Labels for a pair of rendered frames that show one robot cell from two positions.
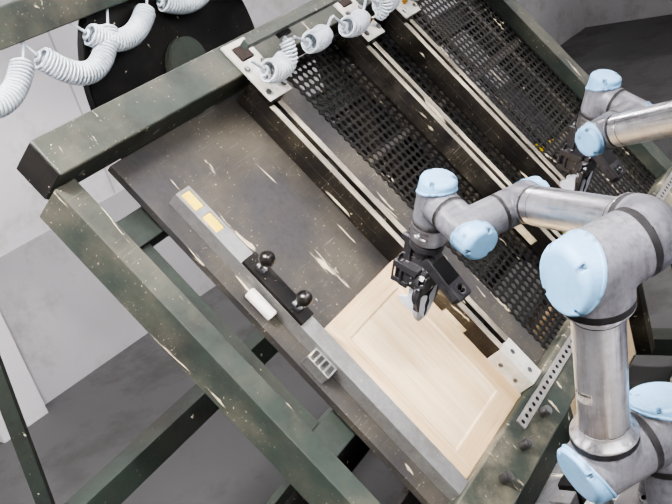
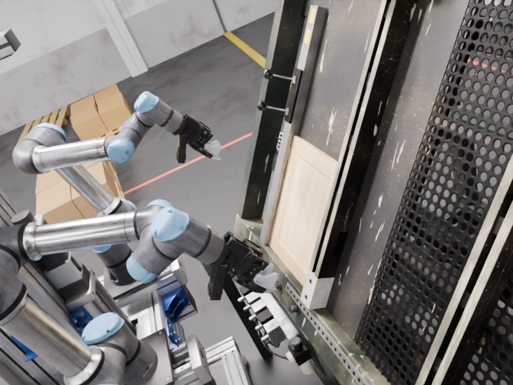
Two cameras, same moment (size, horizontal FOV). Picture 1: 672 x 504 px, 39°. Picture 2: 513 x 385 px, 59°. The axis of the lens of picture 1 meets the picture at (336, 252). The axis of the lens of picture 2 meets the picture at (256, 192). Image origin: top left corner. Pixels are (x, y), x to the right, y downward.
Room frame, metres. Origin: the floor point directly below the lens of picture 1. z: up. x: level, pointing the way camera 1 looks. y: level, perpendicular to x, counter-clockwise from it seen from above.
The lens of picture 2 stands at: (2.84, -1.22, 2.14)
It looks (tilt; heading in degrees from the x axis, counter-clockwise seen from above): 33 degrees down; 130
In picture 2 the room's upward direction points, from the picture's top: 23 degrees counter-clockwise
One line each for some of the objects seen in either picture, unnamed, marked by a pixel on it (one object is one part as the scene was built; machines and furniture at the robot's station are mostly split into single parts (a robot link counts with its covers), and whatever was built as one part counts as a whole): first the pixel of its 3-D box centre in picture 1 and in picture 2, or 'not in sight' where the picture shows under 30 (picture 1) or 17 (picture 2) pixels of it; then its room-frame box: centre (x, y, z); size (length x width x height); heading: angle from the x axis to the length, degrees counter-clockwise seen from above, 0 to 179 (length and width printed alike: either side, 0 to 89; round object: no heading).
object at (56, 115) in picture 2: not in sight; (43, 129); (-3.86, 2.61, 0.05); 1.13 x 0.78 x 0.10; 134
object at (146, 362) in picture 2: not in sight; (128, 359); (1.76, -0.82, 1.09); 0.15 x 0.15 x 0.10
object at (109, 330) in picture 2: not in sight; (109, 339); (1.76, -0.82, 1.20); 0.13 x 0.12 x 0.14; 121
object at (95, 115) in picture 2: not in sight; (102, 116); (-2.30, 2.56, 0.20); 1.13 x 0.85 x 0.39; 133
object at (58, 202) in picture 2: not in sight; (80, 192); (-1.12, 0.97, 0.20); 1.16 x 0.82 x 0.40; 135
